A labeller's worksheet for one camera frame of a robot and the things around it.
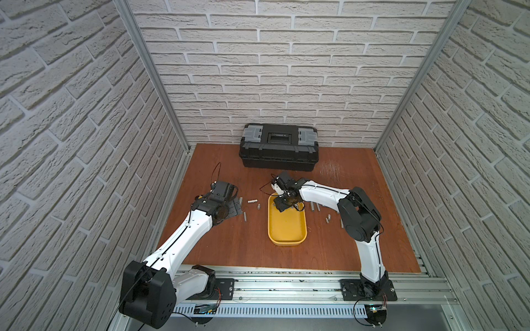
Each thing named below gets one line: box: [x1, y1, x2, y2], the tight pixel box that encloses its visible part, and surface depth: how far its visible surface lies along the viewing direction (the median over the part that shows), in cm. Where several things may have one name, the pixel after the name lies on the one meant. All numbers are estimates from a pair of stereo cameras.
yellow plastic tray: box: [267, 192, 308, 247], surface depth 89 cm
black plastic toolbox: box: [238, 123, 320, 172], surface depth 102 cm
